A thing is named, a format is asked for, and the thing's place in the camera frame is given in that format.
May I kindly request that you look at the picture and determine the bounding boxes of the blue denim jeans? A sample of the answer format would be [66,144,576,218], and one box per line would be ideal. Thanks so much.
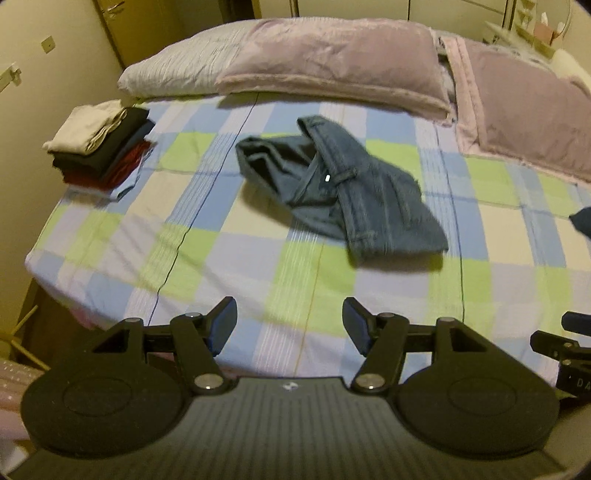
[235,115,449,261]

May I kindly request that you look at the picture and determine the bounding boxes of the dark navy garment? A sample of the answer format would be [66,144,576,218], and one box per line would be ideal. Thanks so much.
[569,207,591,239]

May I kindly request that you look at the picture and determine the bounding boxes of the white striped pillow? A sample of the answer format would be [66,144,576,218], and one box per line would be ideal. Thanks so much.
[117,20,259,99]

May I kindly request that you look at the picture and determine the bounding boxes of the stack of folded clothes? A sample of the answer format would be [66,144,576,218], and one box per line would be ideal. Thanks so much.
[43,100,154,201]

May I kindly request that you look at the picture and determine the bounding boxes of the mauve pillow far side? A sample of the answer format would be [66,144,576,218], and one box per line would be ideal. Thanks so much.
[215,17,453,123]

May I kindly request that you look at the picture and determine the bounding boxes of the cream padded headboard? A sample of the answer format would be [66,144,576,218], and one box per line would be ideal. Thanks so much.
[550,49,591,97]

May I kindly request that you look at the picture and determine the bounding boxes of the checkered bed sheet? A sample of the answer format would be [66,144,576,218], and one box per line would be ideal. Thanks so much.
[25,95,590,380]

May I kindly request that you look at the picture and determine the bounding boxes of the mauve pillow near headboard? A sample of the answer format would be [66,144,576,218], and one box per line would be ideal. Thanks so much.
[442,36,590,183]

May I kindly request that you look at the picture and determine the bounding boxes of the white wardrobe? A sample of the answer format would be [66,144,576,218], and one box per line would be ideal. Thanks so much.
[252,0,515,40]

